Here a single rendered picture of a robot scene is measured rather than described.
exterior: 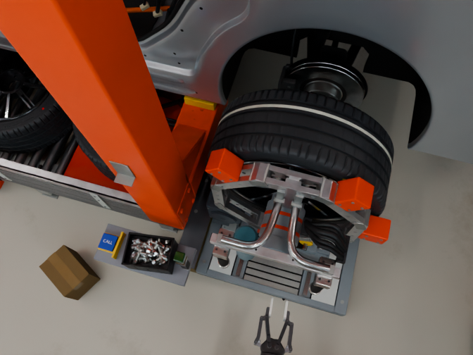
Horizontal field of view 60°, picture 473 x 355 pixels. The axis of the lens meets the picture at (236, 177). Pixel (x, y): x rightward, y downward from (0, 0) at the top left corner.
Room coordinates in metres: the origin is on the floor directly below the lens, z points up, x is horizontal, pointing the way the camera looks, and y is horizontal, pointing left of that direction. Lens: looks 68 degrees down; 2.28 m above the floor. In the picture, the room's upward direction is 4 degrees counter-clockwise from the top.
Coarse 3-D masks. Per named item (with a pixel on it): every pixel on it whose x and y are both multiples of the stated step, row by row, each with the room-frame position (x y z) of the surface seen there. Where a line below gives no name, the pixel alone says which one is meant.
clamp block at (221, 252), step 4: (220, 228) 0.36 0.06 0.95; (220, 232) 0.35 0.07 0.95; (224, 232) 0.35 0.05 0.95; (228, 232) 0.34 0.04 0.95; (232, 232) 0.34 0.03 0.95; (228, 236) 0.33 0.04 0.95; (232, 236) 0.33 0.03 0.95; (216, 248) 0.30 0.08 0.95; (220, 248) 0.30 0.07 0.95; (224, 248) 0.29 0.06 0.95; (216, 252) 0.28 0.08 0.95; (220, 252) 0.28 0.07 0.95; (224, 252) 0.28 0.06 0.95; (228, 252) 0.28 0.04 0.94; (216, 256) 0.28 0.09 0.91; (220, 256) 0.27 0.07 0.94; (224, 256) 0.27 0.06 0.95; (228, 256) 0.27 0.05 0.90
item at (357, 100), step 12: (300, 72) 0.96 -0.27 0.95; (312, 72) 0.94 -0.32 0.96; (324, 72) 0.92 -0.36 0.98; (336, 72) 0.91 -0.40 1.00; (348, 72) 0.91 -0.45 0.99; (300, 84) 0.95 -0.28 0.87; (312, 84) 0.93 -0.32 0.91; (324, 84) 0.91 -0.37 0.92; (336, 84) 0.90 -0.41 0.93; (348, 84) 0.89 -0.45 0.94; (360, 84) 0.89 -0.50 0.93; (336, 96) 0.86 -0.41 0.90; (348, 96) 0.88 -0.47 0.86; (360, 96) 0.87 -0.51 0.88
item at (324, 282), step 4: (320, 260) 0.23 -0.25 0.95; (324, 260) 0.23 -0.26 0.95; (328, 260) 0.23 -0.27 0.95; (332, 260) 0.23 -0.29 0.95; (332, 264) 0.22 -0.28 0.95; (316, 276) 0.18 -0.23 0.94; (320, 276) 0.18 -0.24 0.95; (324, 276) 0.18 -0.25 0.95; (316, 280) 0.17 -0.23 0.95; (320, 280) 0.17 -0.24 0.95; (324, 280) 0.17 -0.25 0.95; (328, 280) 0.17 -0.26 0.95; (316, 284) 0.16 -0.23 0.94; (320, 284) 0.16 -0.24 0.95; (324, 284) 0.16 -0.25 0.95; (328, 284) 0.16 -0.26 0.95; (324, 288) 0.15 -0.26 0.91; (328, 288) 0.15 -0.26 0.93
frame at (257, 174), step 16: (240, 176) 0.52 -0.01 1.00; (256, 176) 0.47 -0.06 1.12; (288, 176) 0.47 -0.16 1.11; (304, 176) 0.46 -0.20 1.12; (224, 192) 0.51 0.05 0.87; (288, 192) 0.42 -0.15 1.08; (304, 192) 0.41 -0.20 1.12; (320, 192) 0.40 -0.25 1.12; (336, 192) 0.40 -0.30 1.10; (224, 208) 0.50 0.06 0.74; (336, 208) 0.37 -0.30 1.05; (256, 224) 0.46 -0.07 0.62; (336, 224) 0.40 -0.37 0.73; (352, 224) 0.36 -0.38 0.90; (368, 224) 0.34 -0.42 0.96; (304, 240) 0.38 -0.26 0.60; (352, 240) 0.33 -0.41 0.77
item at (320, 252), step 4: (240, 224) 0.58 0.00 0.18; (236, 228) 0.57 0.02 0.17; (320, 248) 0.43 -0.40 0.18; (300, 252) 0.42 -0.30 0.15; (304, 252) 0.42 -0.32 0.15; (316, 252) 0.41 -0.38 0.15; (320, 252) 0.41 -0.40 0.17; (324, 252) 0.41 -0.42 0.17; (328, 252) 0.41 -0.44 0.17; (304, 256) 0.40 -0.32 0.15; (308, 256) 0.40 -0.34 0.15; (312, 256) 0.40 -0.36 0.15; (316, 256) 0.39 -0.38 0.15; (320, 256) 0.39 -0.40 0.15; (324, 256) 0.39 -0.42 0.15; (328, 256) 0.39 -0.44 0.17; (316, 260) 0.38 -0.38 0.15
